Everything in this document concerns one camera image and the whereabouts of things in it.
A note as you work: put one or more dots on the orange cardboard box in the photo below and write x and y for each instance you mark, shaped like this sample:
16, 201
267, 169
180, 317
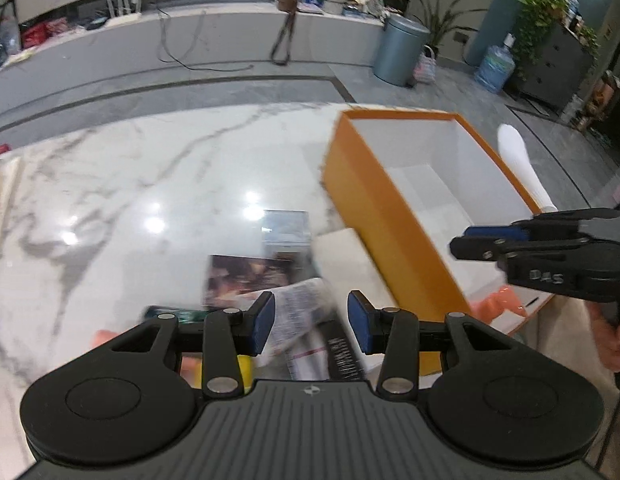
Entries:
389, 220

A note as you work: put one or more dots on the dark photo card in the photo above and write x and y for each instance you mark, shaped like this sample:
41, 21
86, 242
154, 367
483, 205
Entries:
240, 275

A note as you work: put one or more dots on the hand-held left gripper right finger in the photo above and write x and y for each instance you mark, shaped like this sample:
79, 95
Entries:
357, 322

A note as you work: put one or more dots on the person's right hand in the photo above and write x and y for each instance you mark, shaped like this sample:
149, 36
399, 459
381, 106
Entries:
608, 345

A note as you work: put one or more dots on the pink white bag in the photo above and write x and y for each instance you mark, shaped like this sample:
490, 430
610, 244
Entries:
424, 66

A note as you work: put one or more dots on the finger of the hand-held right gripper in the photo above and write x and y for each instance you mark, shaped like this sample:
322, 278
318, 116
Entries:
494, 233
469, 249

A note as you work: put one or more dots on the red snack packets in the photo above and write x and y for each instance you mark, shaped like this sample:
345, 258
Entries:
45, 32

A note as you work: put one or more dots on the green ivy plant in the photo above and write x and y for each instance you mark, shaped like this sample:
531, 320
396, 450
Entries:
537, 15

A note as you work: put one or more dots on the white box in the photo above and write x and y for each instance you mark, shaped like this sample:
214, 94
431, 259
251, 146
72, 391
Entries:
340, 260

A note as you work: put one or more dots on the white router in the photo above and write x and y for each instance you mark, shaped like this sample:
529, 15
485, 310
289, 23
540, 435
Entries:
124, 7

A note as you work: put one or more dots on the black printed box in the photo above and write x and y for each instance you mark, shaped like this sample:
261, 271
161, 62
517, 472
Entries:
346, 355

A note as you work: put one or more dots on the dark green packet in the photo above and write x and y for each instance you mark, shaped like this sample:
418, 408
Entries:
190, 316

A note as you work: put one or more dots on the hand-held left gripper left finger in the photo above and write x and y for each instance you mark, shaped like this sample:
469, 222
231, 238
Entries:
262, 322

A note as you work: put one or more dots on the orange small object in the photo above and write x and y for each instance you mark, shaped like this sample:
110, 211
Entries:
106, 339

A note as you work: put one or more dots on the orange plastic toy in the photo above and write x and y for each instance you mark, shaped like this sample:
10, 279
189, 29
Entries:
504, 301

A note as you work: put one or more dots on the dark drawer cabinet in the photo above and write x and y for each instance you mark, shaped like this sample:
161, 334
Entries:
559, 65

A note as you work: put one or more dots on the yellow small object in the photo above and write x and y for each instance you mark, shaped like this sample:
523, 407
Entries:
244, 372

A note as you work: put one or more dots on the grey metal trash can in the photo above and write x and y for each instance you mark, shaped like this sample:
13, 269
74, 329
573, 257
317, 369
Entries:
399, 50

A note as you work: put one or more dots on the long-leaf potted plant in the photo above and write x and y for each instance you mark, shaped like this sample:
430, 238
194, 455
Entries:
439, 15

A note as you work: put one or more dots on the white sock foot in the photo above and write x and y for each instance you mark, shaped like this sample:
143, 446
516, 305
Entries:
515, 156

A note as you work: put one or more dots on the printed paper sheet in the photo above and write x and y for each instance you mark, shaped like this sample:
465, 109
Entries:
300, 310

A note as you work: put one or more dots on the blue water jug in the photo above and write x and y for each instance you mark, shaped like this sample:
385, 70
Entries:
495, 67

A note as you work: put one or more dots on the clear plastic case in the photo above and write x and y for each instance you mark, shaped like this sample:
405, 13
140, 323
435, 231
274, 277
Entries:
285, 227

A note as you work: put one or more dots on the clear water bottle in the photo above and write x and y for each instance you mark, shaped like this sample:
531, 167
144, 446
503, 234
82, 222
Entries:
11, 37

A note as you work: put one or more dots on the beige flat board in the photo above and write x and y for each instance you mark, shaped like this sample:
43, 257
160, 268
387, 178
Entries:
2, 205

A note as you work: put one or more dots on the person's beige clothing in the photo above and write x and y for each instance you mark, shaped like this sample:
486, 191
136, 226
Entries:
564, 350

